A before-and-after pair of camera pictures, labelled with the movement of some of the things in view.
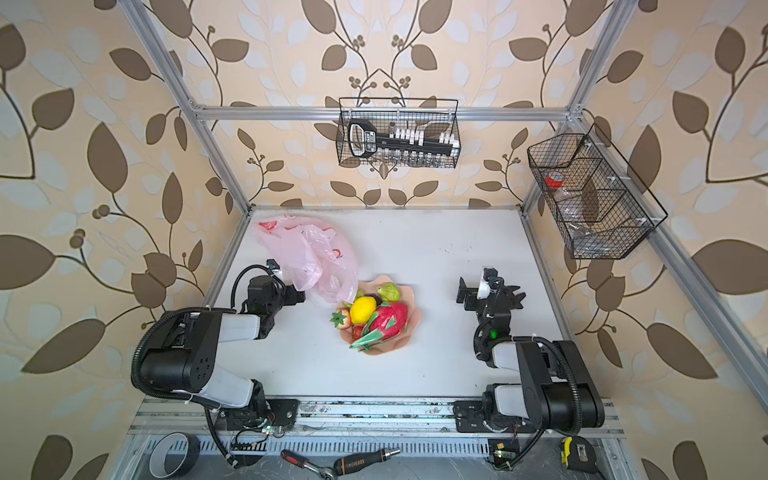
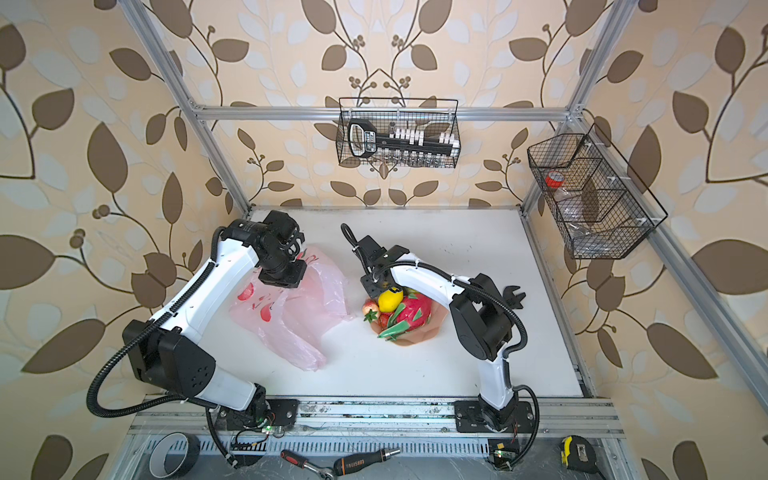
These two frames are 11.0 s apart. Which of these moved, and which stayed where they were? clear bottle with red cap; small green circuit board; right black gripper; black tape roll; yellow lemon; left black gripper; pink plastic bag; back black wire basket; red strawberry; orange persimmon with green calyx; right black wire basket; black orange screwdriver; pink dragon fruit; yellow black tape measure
Moved: orange persimmon with green calyx; pink dragon fruit; yellow lemon; left black gripper; pink plastic bag; red strawberry; right black gripper
Stayed: black orange screwdriver; yellow black tape measure; black tape roll; small green circuit board; right black wire basket; back black wire basket; clear bottle with red cap
